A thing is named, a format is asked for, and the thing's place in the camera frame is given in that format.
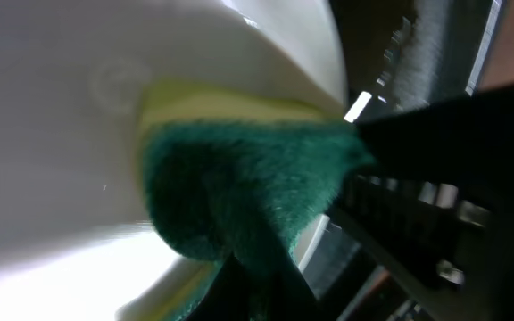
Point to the white plate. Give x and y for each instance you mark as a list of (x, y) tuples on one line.
[(75, 242)]

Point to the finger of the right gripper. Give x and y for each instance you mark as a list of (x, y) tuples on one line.
[(450, 249), (464, 141)]

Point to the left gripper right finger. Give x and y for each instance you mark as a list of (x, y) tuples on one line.
[(290, 297)]

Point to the green scrubbing sponge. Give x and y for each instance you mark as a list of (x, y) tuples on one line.
[(226, 173)]

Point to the black round tray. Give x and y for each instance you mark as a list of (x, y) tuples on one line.
[(350, 284)]

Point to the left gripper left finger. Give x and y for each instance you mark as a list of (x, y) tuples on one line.
[(228, 296)]

